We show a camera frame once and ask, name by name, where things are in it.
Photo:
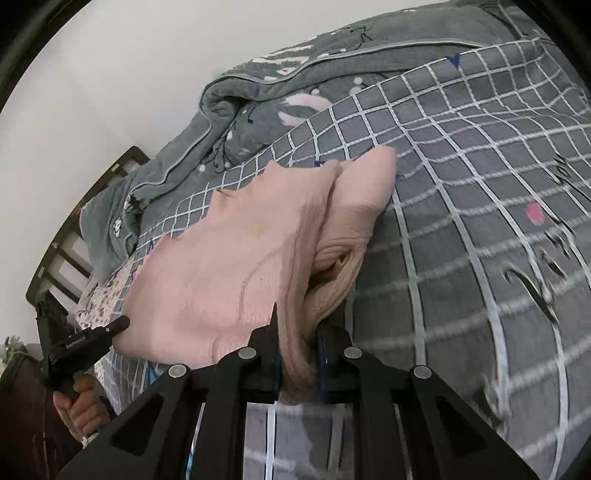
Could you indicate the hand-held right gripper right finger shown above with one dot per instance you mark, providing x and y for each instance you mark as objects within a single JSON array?
[{"x": 323, "y": 364}]

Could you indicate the grey printed fleece quilt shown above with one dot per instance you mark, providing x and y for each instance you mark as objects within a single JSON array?
[{"x": 323, "y": 64}]

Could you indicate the floral bed sheet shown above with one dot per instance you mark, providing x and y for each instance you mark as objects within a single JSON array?
[{"x": 106, "y": 295}]

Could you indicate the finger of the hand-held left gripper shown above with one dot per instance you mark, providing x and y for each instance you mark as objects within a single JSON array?
[{"x": 115, "y": 326}]

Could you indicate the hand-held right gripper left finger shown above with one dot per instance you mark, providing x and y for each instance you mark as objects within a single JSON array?
[{"x": 276, "y": 364}]

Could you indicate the person's left hand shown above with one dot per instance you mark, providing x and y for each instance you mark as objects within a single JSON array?
[{"x": 87, "y": 410}]

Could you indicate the grey checked blanket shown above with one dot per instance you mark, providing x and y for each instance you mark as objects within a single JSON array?
[{"x": 461, "y": 230}]

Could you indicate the pink knit sweater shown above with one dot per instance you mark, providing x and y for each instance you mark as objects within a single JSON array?
[{"x": 221, "y": 258}]

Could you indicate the dark wooden cabinet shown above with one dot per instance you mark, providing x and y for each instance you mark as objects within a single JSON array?
[{"x": 27, "y": 415}]

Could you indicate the dark wooden headboard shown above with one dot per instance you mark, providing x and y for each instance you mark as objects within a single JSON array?
[{"x": 115, "y": 168}]

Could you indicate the green plant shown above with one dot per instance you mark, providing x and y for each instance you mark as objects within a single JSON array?
[{"x": 9, "y": 350}]

